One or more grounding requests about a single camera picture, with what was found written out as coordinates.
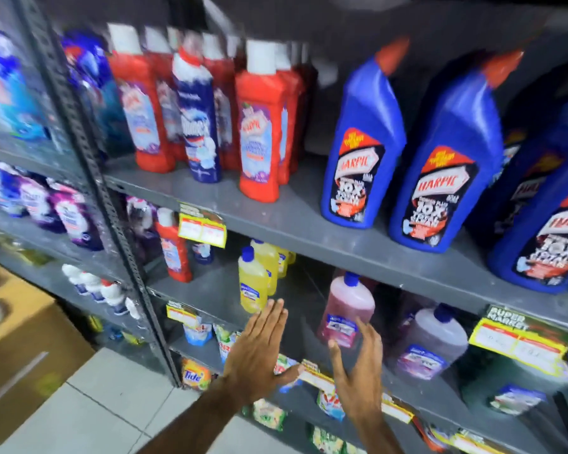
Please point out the person's left hand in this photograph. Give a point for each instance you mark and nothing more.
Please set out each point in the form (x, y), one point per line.
(253, 359)

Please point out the person's right hand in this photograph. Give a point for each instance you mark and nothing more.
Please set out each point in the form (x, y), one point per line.
(362, 382)

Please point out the person's right thumb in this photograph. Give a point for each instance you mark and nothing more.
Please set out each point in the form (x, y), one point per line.
(337, 361)

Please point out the person's left thumb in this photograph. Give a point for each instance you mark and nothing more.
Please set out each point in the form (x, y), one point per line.
(291, 374)

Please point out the person's left forearm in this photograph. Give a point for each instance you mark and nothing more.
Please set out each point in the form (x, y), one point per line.
(194, 425)

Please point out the person's right forearm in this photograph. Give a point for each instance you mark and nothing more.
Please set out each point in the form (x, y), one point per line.
(378, 439)

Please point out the yellow shelf price tag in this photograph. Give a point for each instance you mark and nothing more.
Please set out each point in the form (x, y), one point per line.
(183, 314)
(202, 229)
(520, 342)
(316, 379)
(396, 409)

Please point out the pink liquid bottle blue cap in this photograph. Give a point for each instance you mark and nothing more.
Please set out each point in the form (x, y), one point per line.
(345, 312)

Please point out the white red green detergent packet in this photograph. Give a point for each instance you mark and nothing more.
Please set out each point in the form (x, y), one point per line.
(225, 344)

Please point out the orange detergent packet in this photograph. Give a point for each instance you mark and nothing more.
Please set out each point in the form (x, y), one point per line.
(196, 374)

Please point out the pale lilac bottle blue cap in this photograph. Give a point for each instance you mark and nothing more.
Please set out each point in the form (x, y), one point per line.
(430, 345)

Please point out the yellow liquid bottle blue cap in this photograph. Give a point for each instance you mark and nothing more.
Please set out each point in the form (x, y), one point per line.
(283, 260)
(252, 286)
(267, 262)

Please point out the grey metal shelf rack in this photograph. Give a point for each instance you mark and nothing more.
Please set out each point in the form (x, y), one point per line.
(33, 159)
(288, 222)

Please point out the small blue white bottle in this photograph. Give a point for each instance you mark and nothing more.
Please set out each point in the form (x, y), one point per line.
(202, 253)

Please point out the single small red bottle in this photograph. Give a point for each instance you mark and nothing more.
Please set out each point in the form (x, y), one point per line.
(173, 250)

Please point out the clear green liquid bottle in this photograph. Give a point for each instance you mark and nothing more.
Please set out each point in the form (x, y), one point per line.
(516, 392)

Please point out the blue toilet cleaner bottle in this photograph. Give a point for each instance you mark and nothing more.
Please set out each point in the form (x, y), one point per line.
(442, 184)
(544, 241)
(516, 184)
(359, 160)

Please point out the row of white bottles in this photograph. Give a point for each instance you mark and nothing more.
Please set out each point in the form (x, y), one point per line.
(99, 290)

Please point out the dark purple bottle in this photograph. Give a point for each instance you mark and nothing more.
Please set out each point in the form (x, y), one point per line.
(142, 226)

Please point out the group of red cleaner bottles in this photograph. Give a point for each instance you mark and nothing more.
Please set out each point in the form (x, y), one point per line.
(260, 137)

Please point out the brown cardboard box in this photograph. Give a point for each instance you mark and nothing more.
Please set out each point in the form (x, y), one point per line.
(23, 354)

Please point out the white blue bottle red cap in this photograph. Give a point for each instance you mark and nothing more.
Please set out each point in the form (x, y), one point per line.
(198, 122)

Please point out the row of purple refill pouches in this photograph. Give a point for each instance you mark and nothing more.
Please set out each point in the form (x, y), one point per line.
(52, 207)

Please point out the dark blue refill pouches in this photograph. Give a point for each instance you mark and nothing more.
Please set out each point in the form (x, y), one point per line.
(99, 89)

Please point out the light blue refill pouches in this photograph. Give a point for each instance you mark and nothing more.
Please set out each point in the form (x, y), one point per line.
(9, 99)

